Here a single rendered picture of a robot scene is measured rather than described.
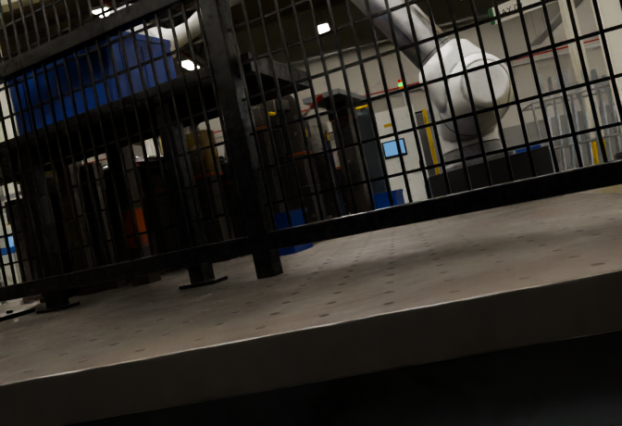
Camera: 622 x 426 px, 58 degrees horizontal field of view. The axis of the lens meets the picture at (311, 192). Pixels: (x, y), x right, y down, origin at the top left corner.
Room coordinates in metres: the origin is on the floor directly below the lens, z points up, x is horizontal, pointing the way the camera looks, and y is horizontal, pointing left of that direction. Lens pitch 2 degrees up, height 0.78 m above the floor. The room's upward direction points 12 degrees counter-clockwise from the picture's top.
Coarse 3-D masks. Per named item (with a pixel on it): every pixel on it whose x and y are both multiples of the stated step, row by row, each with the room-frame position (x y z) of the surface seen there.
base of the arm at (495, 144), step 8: (488, 144) 1.45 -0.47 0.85; (496, 144) 1.47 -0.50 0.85; (456, 152) 1.47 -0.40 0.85; (464, 152) 1.46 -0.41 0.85; (472, 152) 1.45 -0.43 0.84; (480, 152) 1.45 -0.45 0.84; (512, 152) 1.43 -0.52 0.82; (448, 160) 1.50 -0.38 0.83; (472, 160) 1.45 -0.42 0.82; (480, 160) 1.44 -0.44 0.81; (488, 160) 1.44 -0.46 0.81; (448, 168) 1.45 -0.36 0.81; (456, 168) 1.45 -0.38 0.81
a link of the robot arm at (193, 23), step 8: (232, 0) 1.57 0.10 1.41; (192, 16) 1.67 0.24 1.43; (184, 24) 1.69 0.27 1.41; (192, 24) 1.67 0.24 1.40; (152, 32) 1.68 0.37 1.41; (168, 32) 1.70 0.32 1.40; (176, 32) 1.70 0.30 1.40; (184, 32) 1.69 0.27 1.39; (192, 32) 1.69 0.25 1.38; (200, 32) 1.70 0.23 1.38; (184, 40) 1.71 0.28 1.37
